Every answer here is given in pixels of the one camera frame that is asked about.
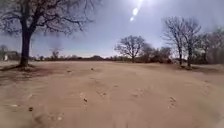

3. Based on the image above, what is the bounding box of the distant low hill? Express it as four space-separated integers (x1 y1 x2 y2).
88 54 106 61

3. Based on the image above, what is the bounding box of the bare tree round crown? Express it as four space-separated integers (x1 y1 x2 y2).
113 34 148 64

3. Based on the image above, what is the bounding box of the brown bare dirt ground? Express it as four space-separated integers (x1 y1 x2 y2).
0 59 224 128

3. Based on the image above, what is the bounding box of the small bare tree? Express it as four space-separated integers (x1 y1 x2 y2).
49 48 63 61

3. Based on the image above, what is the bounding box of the tall thin bare tree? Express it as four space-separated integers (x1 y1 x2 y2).
181 18 203 69
162 16 188 67

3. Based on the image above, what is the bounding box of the large bare tree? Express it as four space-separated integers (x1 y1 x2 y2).
0 0 101 69

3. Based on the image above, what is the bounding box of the thicket of trees and bushes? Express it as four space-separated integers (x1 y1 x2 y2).
139 28 224 66

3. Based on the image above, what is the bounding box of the building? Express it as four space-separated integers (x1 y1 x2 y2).
0 50 22 62

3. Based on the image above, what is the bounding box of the pale paved path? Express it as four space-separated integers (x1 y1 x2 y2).
0 60 21 66

